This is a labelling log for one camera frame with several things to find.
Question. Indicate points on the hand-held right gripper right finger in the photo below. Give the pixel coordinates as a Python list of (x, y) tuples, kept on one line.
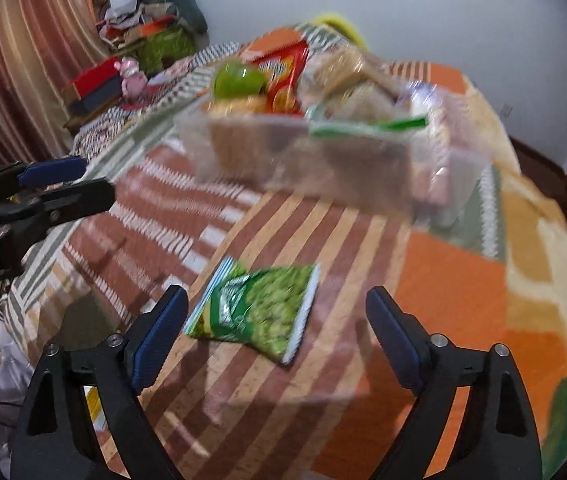
[(396, 342)]

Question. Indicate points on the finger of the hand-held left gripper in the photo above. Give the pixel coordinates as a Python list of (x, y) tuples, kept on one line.
[(53, 169), (78, 200)]

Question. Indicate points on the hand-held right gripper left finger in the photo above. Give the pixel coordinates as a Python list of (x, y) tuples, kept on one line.
[(158, 332)]

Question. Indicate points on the green pea packet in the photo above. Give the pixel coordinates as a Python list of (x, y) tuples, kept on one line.
[(258, 310)]

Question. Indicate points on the clear plastic container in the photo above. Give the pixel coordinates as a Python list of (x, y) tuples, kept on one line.
[(313, 180)]

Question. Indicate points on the round cookie packet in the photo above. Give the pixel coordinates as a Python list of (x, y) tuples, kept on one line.
[(238, 106)]

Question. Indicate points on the brown bread packet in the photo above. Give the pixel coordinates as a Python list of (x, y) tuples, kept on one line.
[(348, 72)]

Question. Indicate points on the checkered patchwork quilt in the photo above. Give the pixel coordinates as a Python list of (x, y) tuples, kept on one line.
[(113, 120)]

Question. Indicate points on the dark grey box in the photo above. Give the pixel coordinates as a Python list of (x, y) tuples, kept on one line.
[(93, 101)]

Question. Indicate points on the orange striped blanket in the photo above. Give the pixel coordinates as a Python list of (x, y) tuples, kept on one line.
[(363, 270)]

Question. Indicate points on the red box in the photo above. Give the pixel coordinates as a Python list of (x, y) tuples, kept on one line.
[(93, 77)]

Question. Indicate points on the striped brown curtain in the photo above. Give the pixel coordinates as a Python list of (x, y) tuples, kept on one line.
[(23, 60)]

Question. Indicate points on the pink bunny toy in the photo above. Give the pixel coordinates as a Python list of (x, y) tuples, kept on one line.
[(133, 80)]

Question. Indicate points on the pile of clothes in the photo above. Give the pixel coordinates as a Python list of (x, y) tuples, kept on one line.
[(133, 15)]

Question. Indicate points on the grey cushion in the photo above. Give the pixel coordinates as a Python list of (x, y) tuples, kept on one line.
[(183, 2)]

